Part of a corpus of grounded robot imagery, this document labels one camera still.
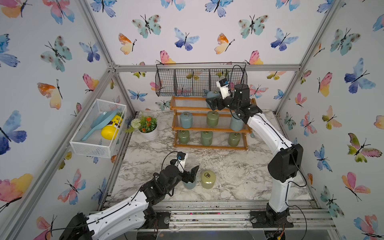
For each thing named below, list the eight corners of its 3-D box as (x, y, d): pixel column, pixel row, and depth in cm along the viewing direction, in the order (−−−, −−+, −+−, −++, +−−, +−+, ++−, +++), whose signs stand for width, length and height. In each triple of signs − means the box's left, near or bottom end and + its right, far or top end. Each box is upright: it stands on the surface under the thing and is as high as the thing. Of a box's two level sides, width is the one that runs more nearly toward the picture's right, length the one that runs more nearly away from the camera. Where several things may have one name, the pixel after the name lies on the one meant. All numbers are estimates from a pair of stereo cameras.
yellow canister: (201, 189, 86) (201, 183, 78) (201, 176, 90) (201, 170, 83) (214, 189, 86) (216, 183, 78) (213, 176, 90) (215, 170, 83)
